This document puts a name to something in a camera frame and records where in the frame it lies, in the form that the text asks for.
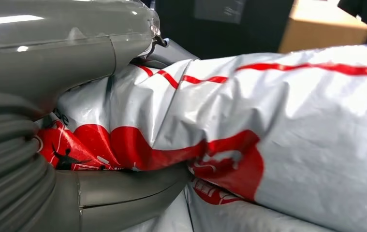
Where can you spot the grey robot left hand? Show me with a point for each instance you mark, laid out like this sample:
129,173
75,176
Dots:
42,48

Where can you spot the black scanner column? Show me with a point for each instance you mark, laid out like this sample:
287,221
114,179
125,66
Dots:
177,28

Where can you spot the brown cardboard delivery box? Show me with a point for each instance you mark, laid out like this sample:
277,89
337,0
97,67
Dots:
317,28

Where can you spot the white red-printed plastic mailer package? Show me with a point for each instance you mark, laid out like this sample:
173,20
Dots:
266,112

